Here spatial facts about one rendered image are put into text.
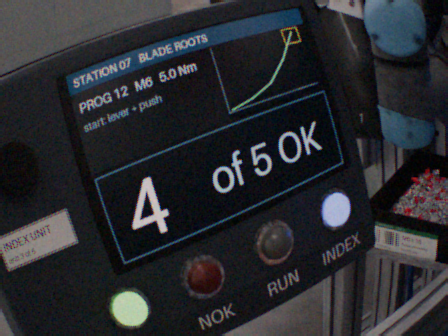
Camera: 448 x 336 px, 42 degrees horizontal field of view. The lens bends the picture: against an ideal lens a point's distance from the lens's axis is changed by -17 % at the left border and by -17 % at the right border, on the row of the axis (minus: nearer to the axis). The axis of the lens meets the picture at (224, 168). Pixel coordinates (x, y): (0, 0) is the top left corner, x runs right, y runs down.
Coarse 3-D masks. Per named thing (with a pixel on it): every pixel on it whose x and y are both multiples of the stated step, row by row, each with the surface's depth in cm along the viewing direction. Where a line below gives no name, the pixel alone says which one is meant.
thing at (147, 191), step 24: (120, 168) 34; (144, 168) 35; (168, 168) 36; (96, 192) 34; (120, 192) 34; (144, 192) 35; (168, 192) 36; (120, 216) 34; (144, 216) 35; (168, 216) 36; (192, 216) 36; (120, 240) 34; (144, 240) 35; (168, 240) 36
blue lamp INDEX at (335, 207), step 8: (328, 192) 41; (336, 192) 41; (344, 192) 42; (320, 200) 41; (328, 200) 41; (336, 200) 41; (344, 200) 41; (320, 208) 41; (328, 208) 41; (336, 208) 41; (344, 208) 41; (320, 216) 41; (328, 216) 41; (336, 216) 41; (344, 216) 41; (328, 224) 41; (336, 224) 41
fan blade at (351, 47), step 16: (320, 16) 105; (336, 16) 105; (352, 16) 105; (336, 32) 104; (352, 32) 104; (336, 48) 103; (352, 48) 103; (368, 48) 104; (336, 64) 102; (352, 64) 102; (368, 64) 103; (352, 80) 102; (368, 80) 102; (352, 96) 101; (368, 96) 101; (352, 112) 100; (368, 112) 100; (368, 128) 99
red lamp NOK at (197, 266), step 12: (192, 264) 36; (204, 264) 36; (216, 264) 37; (180, 276) 36; (192, 276) 36; (204, 276) 36; (216, 276) 37; (192, 288) 36; (204, 288) 36; (216, 288) 37
